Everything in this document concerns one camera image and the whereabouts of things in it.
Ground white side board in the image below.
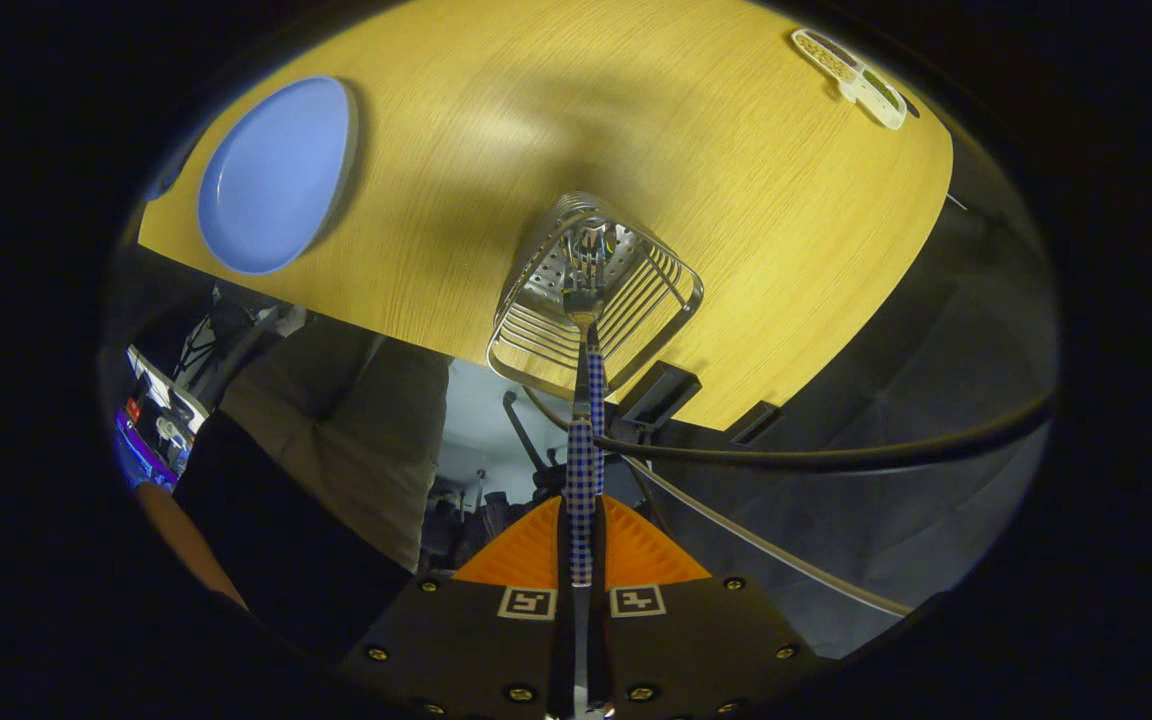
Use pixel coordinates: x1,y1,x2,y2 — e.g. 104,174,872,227
126,345,209,431

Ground grey cable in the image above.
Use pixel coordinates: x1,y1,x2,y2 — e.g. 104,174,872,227
626,455,912,618

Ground black table clamp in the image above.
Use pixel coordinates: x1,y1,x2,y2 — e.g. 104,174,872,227
726,400,782,444
619,361,703,431

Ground metal wire cutlery rack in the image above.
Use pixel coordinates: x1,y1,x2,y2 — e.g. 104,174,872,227
485,192,705,401

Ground spoon with checkered handle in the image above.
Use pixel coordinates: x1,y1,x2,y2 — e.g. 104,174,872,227
571,300,609,498

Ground person's black shirt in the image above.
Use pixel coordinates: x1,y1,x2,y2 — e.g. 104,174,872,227
171,410,412,661

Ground black office chair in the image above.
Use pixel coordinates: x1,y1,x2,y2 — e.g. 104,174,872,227
421,390,567,571

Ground black cable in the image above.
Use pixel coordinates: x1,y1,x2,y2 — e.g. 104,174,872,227
521,385,1059,473

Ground colourful monitor screen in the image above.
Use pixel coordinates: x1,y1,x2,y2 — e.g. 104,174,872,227
114,405,177,491

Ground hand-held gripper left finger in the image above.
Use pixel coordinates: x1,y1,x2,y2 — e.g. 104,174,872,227
341,495,577,720

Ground fork with checkered handle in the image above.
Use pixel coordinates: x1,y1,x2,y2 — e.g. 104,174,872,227
561,225,617,716

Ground person's grey shorts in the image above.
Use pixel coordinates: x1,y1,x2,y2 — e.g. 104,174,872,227
219,318,452,573

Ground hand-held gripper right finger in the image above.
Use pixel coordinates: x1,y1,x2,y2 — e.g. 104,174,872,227
591,495,822,720

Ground white divided snack dish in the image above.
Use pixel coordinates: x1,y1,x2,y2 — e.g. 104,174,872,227
790,28,909,131

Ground blue round plate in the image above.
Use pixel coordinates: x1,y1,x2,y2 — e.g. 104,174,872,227
197,76,357,277

